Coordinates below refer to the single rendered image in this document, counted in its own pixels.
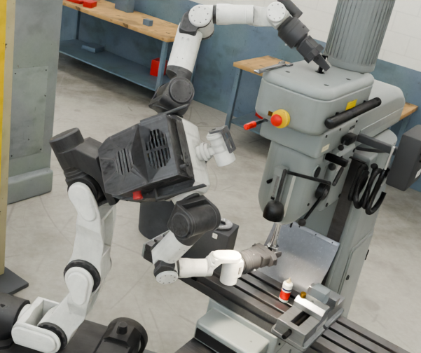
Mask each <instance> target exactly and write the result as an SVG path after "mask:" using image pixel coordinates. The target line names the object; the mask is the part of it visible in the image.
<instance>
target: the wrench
mask: <svg viewBox="0 0 421 353"><path fill-rule="evenodd" d="M285 62H286V61H284V60H283V61H280V62H278V64H274V65H272V66H269V67H264V68H261V69H257V70H254V72H255V73H258V74H261V73H263V72H267V71H270V70H273V69H277V68H280V67H285V66H286V67H290V66H293V63H288V64H286V63H285Z"/></svg>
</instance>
